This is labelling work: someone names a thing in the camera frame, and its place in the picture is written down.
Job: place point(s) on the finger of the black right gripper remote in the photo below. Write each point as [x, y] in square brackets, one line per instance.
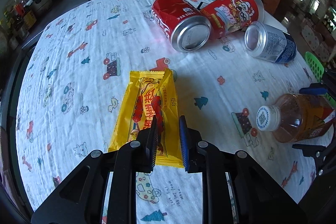
[316, 89]

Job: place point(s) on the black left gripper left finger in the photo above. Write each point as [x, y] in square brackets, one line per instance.
[136, 156]

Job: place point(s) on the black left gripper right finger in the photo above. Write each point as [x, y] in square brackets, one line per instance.
[200, 156]

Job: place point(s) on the orange tea plastic bottle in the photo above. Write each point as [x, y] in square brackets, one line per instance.
[296, 117]

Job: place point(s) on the yellow snack wrapper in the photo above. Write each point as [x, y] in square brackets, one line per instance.
[150, 94]

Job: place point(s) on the silver blue drink can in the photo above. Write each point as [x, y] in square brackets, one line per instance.
[267, 43]

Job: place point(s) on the red cola can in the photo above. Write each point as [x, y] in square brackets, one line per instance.
[185, 27]

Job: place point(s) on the green plastic basket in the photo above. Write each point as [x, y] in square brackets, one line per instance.
[324, 75]

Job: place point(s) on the white cartoon print tablecloth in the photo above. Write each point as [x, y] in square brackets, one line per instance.
[75, 81]

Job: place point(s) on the red cartoon paper cup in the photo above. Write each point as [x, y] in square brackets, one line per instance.
[227, 16]

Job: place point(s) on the red cap sauce bottle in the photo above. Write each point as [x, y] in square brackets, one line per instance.
[19, 7]

